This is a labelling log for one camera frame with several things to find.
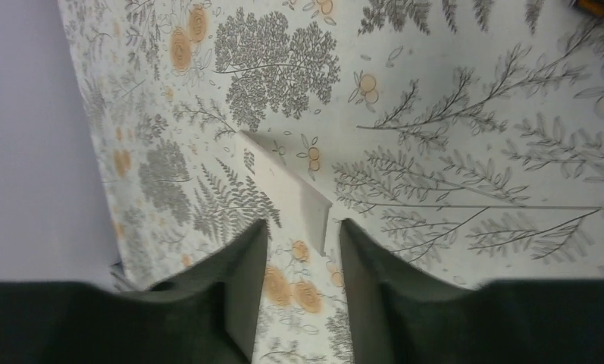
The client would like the white remote control body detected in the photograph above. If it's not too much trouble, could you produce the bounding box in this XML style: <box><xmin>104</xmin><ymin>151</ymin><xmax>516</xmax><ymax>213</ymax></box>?
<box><xmin>235</xmin><ymin>131</ymin><xmax>332</xmax><ymax>256</ymax></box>

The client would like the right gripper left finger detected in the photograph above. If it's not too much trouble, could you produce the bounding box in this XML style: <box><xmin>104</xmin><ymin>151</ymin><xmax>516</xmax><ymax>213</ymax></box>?
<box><xmin>0</xmin><ymin>220</ymin><xmax>268</xmax><ymax>363</ymax></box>

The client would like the black battery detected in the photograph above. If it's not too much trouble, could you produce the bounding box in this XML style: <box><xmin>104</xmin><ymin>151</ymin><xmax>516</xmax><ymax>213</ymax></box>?
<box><xmin>571</xmin><ymin>0</ymin><xmax>604</xmax><ymax>20</ymax></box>

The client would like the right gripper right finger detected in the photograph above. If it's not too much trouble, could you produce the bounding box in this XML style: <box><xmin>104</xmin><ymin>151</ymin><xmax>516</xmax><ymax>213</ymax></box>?
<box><xmin>340</xmin><ymin>219</ymin><xmax>604</xmax><ymax>363</ymax></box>

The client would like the floral patterned table mat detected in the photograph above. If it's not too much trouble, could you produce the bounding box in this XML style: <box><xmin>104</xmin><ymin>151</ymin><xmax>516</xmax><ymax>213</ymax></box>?
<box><xmin>58</xmin><ymin>1</ymin><xmax>604</xmax><ymax>363</ymax></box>

